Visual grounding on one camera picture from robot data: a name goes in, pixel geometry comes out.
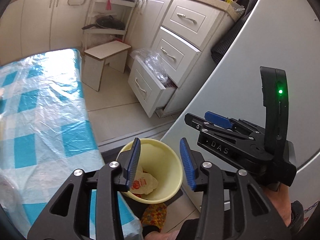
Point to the blue checkered plastic tablecloth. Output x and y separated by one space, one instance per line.
45 136

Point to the open bottom drawer with bags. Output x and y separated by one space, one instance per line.
149 80

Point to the small white step stool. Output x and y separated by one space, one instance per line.
113 54

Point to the person's right hand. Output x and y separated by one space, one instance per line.
281 201

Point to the dark wok on trolley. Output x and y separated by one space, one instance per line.
106 22

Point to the white narrow storage trolley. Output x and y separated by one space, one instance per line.
119 9

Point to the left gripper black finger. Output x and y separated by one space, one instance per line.
198 123

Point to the yellow plastic trash bucket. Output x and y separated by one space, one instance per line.
160 161

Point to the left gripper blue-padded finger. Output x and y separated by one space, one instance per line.
218 120

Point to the red white paper food bag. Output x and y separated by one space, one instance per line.
144 183

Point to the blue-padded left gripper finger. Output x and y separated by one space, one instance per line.
233 204
67 214

